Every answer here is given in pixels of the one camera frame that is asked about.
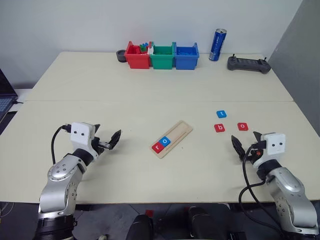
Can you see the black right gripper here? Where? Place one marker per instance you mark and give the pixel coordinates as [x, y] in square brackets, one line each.
[260, 150]

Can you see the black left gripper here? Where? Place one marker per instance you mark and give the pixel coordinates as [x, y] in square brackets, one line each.
[96, 145]

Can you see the red letter tile o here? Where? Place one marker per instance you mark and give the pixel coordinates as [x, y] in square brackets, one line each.
[242, 126]

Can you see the red letter tile b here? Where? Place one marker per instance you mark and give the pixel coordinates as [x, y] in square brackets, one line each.
[220, 128]

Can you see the blue letter tile t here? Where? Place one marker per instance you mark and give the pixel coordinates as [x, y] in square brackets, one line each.
[221, 114]

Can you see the wooden letter tray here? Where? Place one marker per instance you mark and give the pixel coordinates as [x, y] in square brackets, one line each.
[178, 130]

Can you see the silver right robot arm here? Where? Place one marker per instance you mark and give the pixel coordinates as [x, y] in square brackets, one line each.
[287, 185]

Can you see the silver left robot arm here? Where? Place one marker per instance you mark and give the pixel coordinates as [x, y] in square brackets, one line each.
[57, 185]

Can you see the red letter tile r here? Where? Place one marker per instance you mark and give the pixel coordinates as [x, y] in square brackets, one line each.
[157, 147]

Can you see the blue letter tile o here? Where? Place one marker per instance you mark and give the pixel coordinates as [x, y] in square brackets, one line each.
[165, 141]

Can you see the dark grey remote controller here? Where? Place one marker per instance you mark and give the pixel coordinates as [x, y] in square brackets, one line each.
[248, 65]

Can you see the black round dish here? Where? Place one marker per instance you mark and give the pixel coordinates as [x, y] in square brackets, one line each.
[120, 57]

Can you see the red plastic bin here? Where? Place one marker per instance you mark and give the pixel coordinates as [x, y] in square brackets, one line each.
[137, 61]

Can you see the small red floor object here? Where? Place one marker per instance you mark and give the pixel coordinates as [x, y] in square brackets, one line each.
[149, 213]

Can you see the green plastic bin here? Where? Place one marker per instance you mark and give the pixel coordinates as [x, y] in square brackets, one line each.
[162, 62]

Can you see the green toy brick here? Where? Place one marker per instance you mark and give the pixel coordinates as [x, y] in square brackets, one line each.
[143, 49]

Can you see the dark rounded shape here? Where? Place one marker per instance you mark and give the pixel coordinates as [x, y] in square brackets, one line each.
[140, 228]
[201, 223]

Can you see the grey partition panel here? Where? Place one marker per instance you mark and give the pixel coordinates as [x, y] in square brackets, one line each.
[297, 62]

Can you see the white plastic piece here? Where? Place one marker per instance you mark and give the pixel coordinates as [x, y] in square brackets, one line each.
[150, 48]

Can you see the blue plastic bin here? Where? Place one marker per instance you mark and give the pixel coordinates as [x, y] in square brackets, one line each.
[186, 62]

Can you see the blue drink can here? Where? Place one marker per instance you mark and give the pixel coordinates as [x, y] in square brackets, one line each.
[217, 45]

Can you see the dark laptop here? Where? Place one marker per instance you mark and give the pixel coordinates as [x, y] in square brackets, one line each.
[6, 100]

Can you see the blue toy bricks pile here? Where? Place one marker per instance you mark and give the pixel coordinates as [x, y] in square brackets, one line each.
[186, 53]

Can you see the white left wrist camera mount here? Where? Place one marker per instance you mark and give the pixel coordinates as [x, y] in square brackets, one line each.
[80, 136]

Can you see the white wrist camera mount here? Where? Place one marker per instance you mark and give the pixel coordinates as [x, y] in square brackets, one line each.
[80, 136]
[275, 146]

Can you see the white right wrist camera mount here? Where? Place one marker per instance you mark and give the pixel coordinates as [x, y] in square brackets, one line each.
[275, 146]

